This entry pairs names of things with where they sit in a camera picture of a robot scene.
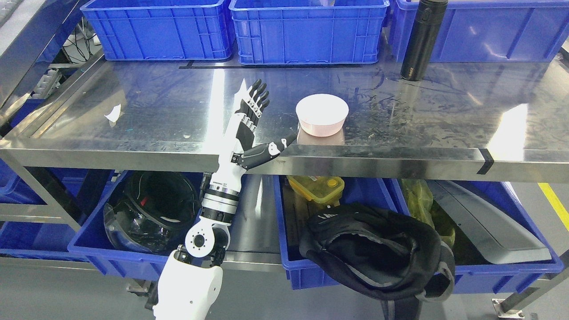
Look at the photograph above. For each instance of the blue crate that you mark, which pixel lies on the blue crate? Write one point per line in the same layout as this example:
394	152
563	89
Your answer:
133	30
308	32
501	31

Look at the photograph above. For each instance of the black cap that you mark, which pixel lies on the black cap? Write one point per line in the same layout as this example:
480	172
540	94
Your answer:
379	253

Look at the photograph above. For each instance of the blue bin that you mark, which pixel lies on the blue bin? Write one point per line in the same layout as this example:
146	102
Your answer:
92	242
470	278

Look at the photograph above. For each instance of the yellow lunch box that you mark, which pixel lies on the yellow lunch box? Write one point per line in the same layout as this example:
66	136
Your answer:
322	190

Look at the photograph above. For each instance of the black thermos bottle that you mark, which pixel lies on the black thermos bottle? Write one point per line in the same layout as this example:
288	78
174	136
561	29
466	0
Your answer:
427	23

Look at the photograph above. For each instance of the blue bin lower left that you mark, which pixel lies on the blue bin lower left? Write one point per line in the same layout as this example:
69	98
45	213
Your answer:
92	242

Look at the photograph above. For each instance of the black motorcycle helmet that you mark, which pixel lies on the black motorcycle helmet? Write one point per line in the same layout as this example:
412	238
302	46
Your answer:
150	212

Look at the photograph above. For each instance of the blue crate top left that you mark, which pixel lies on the blue crate top left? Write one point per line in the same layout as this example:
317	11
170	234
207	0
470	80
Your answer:
133	30

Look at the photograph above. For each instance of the yellow-green plastic bag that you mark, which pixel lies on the yellow-green plastic bag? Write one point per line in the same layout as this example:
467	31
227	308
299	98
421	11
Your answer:
423	207

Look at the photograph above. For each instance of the pink plastic bowl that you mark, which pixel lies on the pink plastic bowl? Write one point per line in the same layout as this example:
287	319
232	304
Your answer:
322	114

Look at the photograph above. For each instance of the white paper scrap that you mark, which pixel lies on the white paper scrap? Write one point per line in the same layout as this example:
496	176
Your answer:
114	115

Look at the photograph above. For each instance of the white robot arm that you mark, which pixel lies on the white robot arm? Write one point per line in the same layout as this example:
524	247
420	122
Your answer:
191	279

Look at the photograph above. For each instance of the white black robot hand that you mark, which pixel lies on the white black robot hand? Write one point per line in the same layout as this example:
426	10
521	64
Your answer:
237	153

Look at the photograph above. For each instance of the blue crate top middle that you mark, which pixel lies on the blue crate top middle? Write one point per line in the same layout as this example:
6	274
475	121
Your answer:
308	32

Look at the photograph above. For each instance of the grey plastic panel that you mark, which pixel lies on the grey plastic panel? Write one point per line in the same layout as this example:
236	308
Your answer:
497	236

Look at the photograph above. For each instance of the blue crate top right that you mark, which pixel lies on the blue crate top right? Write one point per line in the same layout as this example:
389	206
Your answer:
501	31

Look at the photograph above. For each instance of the blue bin lower middle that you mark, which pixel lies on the blue bin lower middle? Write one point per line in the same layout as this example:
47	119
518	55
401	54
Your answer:
470	278

